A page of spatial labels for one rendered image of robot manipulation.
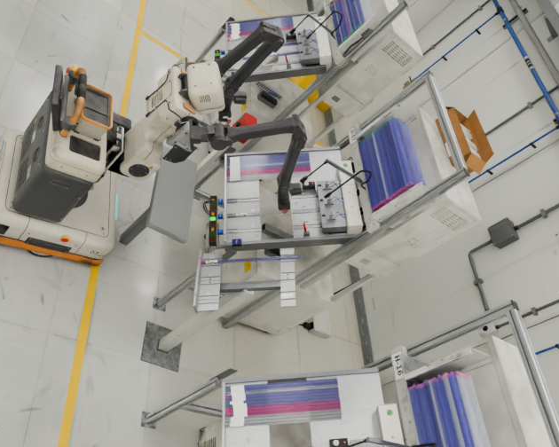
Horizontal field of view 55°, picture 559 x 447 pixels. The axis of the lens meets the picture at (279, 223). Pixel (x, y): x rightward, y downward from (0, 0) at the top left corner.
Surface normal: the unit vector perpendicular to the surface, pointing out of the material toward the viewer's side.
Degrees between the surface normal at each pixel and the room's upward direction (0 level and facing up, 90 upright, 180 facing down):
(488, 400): 90
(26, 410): 0
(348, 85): 90
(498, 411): 90
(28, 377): 0
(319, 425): 44
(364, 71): 90
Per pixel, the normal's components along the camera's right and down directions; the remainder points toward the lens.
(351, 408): -0.06, -0.61
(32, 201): 0.14, 0.83
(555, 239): -0.75, -0.37
